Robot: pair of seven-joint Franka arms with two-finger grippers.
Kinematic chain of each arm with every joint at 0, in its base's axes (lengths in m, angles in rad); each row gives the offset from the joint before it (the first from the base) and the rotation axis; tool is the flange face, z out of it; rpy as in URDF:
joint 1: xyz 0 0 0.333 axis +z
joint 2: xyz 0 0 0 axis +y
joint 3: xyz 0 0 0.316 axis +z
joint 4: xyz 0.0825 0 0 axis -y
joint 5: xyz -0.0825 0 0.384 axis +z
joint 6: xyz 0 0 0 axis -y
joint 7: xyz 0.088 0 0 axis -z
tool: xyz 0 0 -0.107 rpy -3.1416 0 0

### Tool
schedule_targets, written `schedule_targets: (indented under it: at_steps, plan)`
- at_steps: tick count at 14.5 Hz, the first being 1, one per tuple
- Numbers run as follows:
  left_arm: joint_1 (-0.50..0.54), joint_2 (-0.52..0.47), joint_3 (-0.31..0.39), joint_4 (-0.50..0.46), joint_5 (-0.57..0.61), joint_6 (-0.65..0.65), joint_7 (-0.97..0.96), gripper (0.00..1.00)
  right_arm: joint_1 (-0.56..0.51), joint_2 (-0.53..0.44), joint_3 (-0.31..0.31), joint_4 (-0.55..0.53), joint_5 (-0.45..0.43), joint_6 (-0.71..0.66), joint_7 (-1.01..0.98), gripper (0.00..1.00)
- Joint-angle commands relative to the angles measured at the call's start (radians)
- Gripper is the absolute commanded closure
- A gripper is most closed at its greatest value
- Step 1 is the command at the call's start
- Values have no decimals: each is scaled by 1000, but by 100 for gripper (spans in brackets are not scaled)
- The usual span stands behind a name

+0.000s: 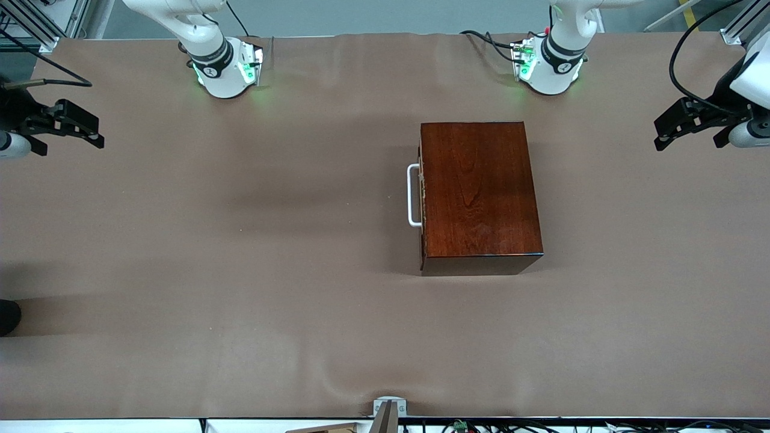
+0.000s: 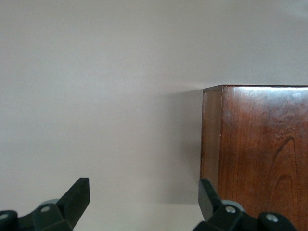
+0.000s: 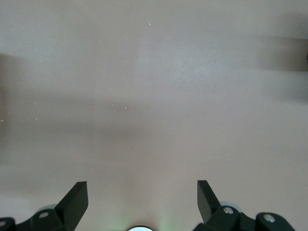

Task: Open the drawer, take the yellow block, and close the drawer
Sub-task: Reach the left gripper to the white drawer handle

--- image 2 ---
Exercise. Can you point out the dark brown wooden cabinet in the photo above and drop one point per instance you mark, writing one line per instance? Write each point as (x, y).
(260, 149)

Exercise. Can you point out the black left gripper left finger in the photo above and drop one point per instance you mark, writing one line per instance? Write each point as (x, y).
(72, 199)

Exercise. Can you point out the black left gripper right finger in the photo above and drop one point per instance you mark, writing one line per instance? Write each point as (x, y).
(209, 204)

